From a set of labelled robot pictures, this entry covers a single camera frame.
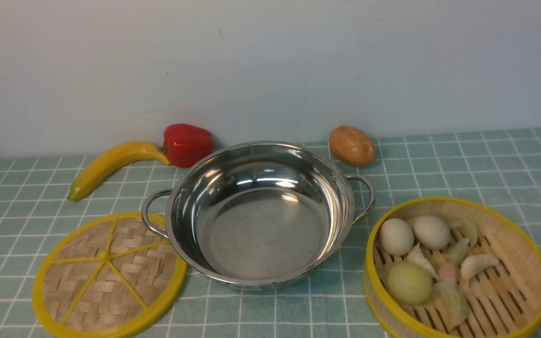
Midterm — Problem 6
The pale yellow round bun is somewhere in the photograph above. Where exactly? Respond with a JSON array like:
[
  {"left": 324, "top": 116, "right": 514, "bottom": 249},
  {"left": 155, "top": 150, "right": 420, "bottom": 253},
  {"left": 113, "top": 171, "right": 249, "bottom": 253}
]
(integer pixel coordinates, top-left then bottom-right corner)
[{"left": 386, "top": 262, "right": 433, "bottom": 306}]

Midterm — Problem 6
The white egg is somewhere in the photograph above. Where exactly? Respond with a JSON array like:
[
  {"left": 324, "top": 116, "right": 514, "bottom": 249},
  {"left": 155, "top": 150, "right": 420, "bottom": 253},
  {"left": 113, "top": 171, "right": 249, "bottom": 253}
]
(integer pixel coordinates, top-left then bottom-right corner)
[
  {"left": 413, "top": 215, "right": 451, "bottom": 250},
  {"left": 379, "top": 218, "right": 415, "bottom": 256}
]

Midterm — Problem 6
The green dumpling middle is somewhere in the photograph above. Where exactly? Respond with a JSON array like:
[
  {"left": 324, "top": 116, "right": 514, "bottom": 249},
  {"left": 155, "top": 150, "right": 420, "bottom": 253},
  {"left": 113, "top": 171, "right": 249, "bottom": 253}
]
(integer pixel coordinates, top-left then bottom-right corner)
[{"left": 442, "top": 237, "right": 470, "bottom": 264}]

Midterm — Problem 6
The green dumpling bottom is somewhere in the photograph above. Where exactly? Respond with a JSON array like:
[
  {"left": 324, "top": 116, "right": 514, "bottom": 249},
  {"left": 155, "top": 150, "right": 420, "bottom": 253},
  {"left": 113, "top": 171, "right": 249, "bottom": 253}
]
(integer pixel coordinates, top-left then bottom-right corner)
[{"left": 433, "top": 282, "right": 470, "bottom": 330}]

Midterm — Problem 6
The white dumpling left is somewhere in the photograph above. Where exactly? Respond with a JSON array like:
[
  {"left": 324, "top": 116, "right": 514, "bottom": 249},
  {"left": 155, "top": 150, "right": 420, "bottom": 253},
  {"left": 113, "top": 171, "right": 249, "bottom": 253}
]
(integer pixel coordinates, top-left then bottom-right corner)
[{"left": 406, "top": 242, "right": 439, "bottom": 280}]

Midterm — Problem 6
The white egg left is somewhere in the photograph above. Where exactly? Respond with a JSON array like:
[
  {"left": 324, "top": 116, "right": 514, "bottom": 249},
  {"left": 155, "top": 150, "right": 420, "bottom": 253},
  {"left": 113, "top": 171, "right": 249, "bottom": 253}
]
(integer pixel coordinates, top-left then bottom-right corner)
[{"left": 379, "top": 218, "right": 415, "bottom": 256}]

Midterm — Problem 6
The brown potato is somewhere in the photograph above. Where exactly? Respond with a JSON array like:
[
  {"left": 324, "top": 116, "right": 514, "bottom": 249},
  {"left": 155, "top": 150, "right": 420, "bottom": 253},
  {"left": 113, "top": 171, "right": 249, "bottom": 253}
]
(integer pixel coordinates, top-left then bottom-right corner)
[{"left": 329, "top": 125, "right": 377, "bottom": 167}]

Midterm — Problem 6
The stainless steel pot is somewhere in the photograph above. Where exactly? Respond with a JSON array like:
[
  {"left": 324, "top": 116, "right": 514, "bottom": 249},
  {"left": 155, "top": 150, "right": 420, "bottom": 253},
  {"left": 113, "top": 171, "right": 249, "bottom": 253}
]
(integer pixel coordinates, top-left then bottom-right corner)
[{"left": 141, "top": 141, "right": 376, "bottom": 290}]

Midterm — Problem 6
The pink dumpling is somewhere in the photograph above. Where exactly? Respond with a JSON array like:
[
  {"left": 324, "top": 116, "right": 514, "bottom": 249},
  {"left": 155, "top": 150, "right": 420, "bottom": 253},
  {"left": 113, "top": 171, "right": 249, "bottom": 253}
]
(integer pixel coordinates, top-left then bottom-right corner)
[{"left": 438, "top": 262, "right": 457, "bottom": 286}]

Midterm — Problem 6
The bamboo steamer basket yellow rim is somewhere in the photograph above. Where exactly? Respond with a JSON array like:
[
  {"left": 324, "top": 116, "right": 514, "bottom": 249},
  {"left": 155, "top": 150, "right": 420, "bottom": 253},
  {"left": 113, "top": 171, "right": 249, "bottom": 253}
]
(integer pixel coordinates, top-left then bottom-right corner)
[{"left": 363, "top": 197, "right": 541, "bottom": 338}]

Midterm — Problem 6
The green dumpling top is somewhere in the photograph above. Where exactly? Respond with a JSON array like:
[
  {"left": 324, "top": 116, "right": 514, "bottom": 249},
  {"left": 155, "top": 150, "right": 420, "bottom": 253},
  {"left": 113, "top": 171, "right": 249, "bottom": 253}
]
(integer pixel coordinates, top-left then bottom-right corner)
[{"left": 442, "top": 217, "right": 479, "bottom": 248}]

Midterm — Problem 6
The red bell pepper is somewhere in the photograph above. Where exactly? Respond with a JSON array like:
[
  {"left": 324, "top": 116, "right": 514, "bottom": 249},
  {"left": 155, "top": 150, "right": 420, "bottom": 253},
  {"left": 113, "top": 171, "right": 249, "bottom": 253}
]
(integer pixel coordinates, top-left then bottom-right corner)
[{"left": 162, "top": 123, "right": 214, "bottom": 168}]

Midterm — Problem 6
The green dumpling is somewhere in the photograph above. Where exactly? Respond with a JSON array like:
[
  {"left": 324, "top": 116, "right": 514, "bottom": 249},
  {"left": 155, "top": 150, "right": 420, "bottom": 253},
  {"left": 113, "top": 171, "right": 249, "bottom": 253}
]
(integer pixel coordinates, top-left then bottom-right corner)
[
  {"left": 433, "top": 282, "right": 470, "bottom": 330},
  {"left": 442, "top": 217, "right": 479, "bottom": 248},
  {"left": 442, "top": 237, "right": 470, "bottom": 264}
]

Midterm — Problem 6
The white dumpling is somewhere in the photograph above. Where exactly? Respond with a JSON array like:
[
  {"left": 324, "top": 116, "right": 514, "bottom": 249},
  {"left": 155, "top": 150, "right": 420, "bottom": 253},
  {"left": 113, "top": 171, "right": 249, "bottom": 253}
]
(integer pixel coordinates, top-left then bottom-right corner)
[
  {"left": 406, "top": 242, "right": 439, "bottom": 280},
  {"left": 460, "top": 254, "right": 500, "bottom": 283}
]

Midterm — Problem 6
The yellow banana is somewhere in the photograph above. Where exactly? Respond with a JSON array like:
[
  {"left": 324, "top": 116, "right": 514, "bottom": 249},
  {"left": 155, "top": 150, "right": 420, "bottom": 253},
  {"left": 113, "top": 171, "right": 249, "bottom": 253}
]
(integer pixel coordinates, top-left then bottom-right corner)
[{"left": 67, "top": 141, "right": 171, "bottom": 201}]

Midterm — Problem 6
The yellow woven steamer lid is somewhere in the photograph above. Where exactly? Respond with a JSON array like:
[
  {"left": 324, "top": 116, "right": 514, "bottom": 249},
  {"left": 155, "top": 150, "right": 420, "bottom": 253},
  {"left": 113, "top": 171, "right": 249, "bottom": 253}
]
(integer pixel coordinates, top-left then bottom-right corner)
[{"left": 32, "top": 212, "right": 188, "bottom": 338}]

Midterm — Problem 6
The white egg right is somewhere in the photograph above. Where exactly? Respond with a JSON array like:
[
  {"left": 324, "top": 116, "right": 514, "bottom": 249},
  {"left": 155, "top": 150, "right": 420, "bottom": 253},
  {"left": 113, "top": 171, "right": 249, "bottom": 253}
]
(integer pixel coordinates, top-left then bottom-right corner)
[{"left": 413, "top": 215, "right": 451, "bottom": 250}]

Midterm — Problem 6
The white dumpling right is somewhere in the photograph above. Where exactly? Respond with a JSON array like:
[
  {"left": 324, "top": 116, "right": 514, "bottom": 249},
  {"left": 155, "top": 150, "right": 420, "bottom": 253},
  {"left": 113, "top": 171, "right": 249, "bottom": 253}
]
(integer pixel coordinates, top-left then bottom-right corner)
[{"left": 460, "top": 254, "right": 500, "bottom": 283}]

